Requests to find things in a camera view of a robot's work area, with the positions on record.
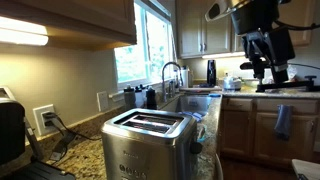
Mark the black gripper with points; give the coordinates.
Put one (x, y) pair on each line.
(255, 20)

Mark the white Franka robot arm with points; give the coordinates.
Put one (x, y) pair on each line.
(224, 11)

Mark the stainless steel two-slot toaster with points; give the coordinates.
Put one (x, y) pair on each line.
(150, 150)

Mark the crumpled clear plastic bag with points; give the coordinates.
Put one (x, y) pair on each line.
(292, 75)

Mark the green bowl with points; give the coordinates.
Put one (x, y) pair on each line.
(246, 82)

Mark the dim under-cabinet light strip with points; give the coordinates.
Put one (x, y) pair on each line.
(223, 55)

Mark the grey hanging dish towel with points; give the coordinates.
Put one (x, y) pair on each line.
(283, 121)

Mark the blue sponge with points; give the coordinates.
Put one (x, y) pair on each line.
(215, 95)

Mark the wooden base cabinet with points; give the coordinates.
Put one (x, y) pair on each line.
(240, 133)

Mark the white paper towel roll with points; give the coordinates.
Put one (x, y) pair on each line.
(185, 76)

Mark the blue cloth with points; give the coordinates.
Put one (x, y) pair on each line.
(193, 116)

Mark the clear glass baking dish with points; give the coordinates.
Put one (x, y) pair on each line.
(201, 133)

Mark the chrome arched kitchen faucet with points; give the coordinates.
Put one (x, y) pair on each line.
(170, 63)

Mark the tan wooden cart top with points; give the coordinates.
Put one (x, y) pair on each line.
(306, 168)

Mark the black water bottle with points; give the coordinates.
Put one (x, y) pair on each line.
(151, 98)

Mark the white water bottle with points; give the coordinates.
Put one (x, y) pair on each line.
(139, 98)

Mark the white framed kitchen window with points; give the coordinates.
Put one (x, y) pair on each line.
(133, 60)

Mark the bright under-cabinet light strip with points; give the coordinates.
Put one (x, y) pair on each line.
(20, 33)

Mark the black contact grill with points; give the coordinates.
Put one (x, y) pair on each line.
(11, 133)

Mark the black stereo camera bar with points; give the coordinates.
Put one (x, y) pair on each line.
(245, 65)

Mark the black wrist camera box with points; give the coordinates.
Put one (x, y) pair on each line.
(281, 46)

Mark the white light switch plate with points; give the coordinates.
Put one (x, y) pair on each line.
(102, 101)

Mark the white wall power outlet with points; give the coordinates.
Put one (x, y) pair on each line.
(37, 126)

